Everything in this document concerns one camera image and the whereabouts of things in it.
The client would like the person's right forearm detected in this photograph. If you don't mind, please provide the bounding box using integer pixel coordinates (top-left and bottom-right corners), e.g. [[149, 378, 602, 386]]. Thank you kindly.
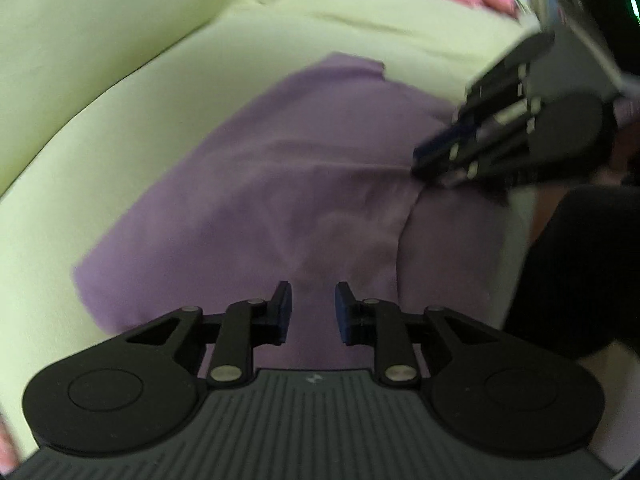
[[507, 180, 640, 361]]

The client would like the purple garment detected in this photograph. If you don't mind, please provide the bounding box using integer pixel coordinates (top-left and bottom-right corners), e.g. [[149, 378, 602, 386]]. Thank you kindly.
[[72, 51, 531, 376]]

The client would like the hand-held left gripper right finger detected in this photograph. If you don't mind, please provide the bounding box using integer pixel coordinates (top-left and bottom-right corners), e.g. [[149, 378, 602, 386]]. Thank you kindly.
[[335, 280, 502, 387]]

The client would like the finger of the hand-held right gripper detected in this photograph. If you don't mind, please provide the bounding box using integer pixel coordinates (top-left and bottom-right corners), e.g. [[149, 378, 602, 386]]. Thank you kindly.
[[452, 32, 556, 127], [411, 110, 539, 189]]

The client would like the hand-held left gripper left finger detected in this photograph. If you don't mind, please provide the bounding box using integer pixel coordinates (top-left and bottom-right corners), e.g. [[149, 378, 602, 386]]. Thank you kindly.
[[125, 280, 293, 387]]

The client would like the green covered sofa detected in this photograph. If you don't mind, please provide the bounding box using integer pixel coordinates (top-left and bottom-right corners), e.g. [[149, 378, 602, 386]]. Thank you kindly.
[[0, 0, 556, 461]]

